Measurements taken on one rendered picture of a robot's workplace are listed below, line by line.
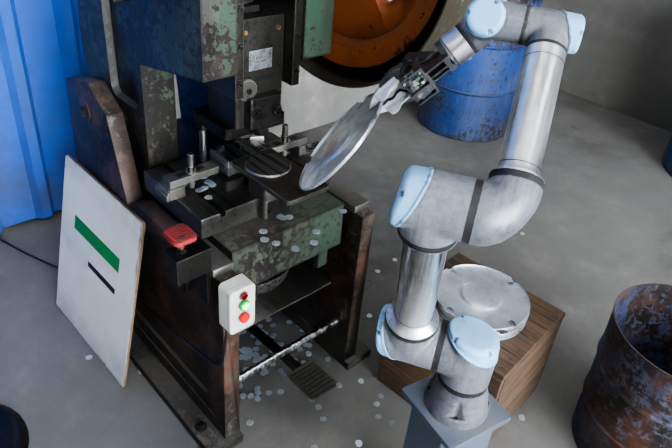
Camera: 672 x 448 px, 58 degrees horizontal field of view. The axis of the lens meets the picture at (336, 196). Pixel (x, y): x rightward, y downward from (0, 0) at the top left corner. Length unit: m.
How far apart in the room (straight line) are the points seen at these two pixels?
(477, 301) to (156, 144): 1.04
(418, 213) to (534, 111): 0.28
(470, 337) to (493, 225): 0.38
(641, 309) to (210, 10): 1.54
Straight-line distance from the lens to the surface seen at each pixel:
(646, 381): 1.85
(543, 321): 1.99
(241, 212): 1.64
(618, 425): 1.99
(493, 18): 1.22
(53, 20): 2.63
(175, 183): 1.65
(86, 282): 2.19
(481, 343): 1.37
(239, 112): 1.58
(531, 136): 1.12
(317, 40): 1.61
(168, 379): 2.10
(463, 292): 1.92
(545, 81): 1.18
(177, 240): 1.42
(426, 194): 1.05
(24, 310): 2.49
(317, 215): 1.71
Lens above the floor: 1.60
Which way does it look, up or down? 32 degrees down
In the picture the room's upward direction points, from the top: 6 degrees clockwise
